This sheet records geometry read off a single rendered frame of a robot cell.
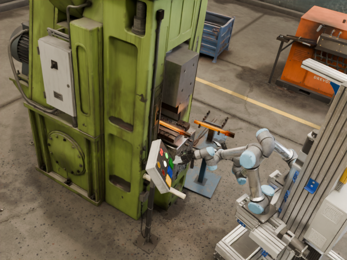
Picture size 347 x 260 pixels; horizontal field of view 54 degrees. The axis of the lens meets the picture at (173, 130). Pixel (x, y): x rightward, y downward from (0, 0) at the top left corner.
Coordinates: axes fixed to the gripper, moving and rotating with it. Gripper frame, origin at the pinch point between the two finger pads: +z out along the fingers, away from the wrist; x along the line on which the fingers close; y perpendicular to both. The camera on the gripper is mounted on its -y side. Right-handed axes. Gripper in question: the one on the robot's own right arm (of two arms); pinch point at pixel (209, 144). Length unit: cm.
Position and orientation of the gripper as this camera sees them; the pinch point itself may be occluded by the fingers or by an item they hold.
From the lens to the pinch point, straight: 315.5
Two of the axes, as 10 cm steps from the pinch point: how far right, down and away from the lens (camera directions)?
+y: -1.1, 7.8, 6.1
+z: -8.5, -3.9, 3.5
